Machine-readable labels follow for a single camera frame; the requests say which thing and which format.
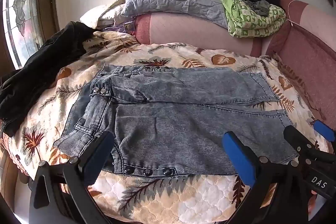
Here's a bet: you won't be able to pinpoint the grey-blue denim pants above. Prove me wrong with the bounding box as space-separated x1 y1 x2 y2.
53 64 298 177

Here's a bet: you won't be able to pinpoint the green patterned blanket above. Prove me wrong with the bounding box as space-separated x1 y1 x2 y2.
209 0 286 38

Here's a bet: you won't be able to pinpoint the purple packet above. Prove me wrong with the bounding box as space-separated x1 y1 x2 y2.
105 22 135 34

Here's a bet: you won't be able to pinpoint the stained glass window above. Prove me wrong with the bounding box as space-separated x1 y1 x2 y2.
3 0 44 69

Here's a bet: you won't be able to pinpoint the black jacket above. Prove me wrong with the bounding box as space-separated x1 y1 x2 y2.
0 21 97 136

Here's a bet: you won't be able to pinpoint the cream leaf print blanket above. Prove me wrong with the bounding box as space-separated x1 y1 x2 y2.
0 30 328 223

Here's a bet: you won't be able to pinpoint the small grey garment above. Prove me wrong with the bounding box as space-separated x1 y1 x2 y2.
252 0 271 17

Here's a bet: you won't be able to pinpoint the white cord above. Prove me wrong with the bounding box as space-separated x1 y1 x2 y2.
286 1 295 26

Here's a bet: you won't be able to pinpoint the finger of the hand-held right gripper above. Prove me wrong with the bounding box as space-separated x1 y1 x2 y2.
283 125 315 159
312 119 336 142

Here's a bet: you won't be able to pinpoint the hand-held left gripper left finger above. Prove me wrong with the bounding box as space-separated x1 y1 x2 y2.
28 130 115 224

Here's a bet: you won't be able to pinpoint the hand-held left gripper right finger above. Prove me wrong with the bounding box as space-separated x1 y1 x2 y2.
222 131 315 224

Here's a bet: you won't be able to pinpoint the pink sofa bed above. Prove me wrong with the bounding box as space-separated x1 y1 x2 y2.
134 0 336 122

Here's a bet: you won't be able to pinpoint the cream pillow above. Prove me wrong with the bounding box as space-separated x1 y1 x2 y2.
79 0 132 30

